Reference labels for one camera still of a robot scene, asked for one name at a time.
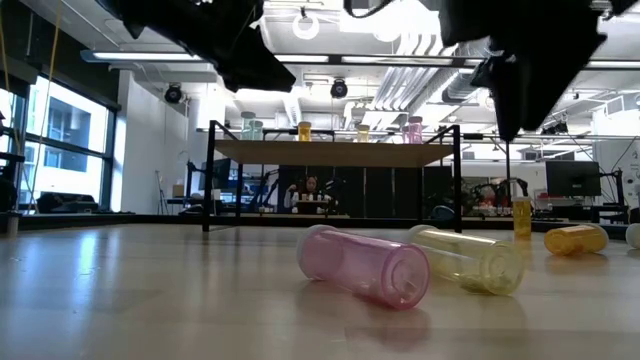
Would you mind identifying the large window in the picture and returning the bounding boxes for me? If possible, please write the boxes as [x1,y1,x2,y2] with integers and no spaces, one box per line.
[0,74,119,215]

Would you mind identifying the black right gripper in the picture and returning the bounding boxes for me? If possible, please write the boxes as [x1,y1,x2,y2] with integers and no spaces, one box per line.
[441,13,620,143]

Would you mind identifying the black round ceiling camera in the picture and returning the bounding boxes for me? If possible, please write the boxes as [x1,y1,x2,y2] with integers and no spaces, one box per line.
[163,83,184,105]
[329,78,350,100]

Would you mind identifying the silver air duct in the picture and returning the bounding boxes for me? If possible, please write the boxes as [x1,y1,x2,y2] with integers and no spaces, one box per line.
[439,47,496,105]

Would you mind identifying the wooden shelf black metal legs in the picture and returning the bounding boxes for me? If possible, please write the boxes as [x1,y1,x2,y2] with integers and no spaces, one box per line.
[201,119,464,234]

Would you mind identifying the black aluminium table frame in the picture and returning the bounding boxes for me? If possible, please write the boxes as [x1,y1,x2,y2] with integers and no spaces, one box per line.
[19,212,632,242]

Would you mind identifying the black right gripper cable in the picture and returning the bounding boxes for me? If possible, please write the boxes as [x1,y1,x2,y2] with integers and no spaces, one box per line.
[343,0,401,19]

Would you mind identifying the black couch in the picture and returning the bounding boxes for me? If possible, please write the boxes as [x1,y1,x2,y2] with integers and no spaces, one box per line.
[36,191,100,215]

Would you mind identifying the person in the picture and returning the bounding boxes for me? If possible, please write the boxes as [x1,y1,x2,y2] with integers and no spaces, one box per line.
[283,174,335,216]

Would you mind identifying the black monitor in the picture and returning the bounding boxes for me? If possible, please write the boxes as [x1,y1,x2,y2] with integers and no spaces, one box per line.
[544,159,603,198]

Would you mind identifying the overhead light bar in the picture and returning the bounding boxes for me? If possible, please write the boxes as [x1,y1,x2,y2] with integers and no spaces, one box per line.
[79,48,640,71]

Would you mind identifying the long yellow power cable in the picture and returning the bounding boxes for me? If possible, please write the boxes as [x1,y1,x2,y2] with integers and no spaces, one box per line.
[27,0,65,214]

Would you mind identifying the white ring lamp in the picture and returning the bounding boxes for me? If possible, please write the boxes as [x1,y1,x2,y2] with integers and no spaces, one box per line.
[291,11,322,42]

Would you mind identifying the black partition wall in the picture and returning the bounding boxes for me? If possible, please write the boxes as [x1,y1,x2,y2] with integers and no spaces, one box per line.
[276,164,455,220]

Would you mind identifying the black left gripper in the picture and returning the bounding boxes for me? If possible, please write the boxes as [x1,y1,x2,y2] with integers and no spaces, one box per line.
[198,0,297,95]

